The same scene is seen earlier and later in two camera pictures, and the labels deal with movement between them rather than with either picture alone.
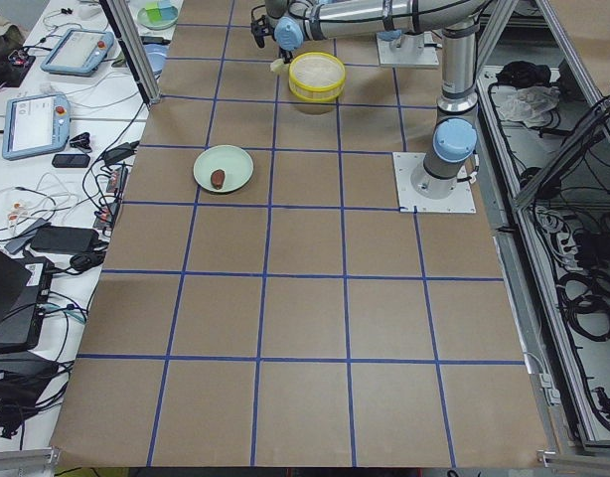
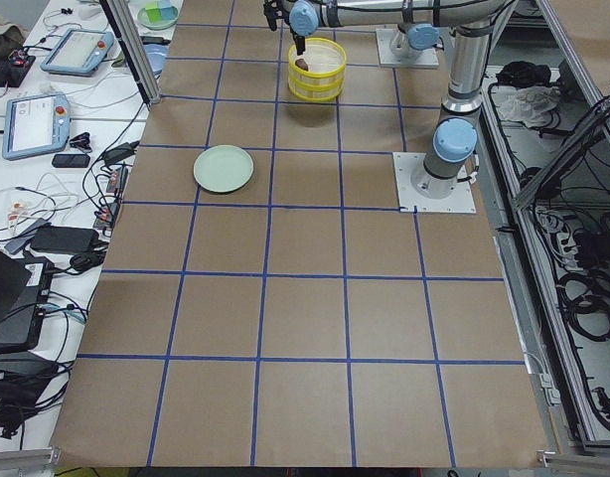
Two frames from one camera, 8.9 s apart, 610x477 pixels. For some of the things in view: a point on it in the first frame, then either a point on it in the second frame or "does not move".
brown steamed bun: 217,178 -> 301,64
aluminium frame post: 130,40 does not move
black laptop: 17,293 does not move
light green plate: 236,165 does not move
